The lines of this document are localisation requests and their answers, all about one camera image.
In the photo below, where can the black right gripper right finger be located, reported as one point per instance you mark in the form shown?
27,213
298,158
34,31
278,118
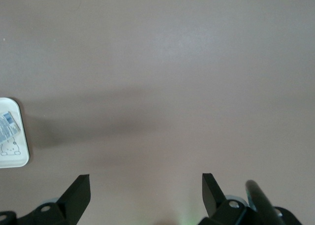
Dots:
221,212

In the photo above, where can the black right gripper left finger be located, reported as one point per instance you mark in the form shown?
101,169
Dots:
71,205

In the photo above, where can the blue white milk carton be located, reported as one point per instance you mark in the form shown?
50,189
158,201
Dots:
7,126

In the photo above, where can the cream rabbit print tray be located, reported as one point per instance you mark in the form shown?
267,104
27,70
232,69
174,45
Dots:
21,151

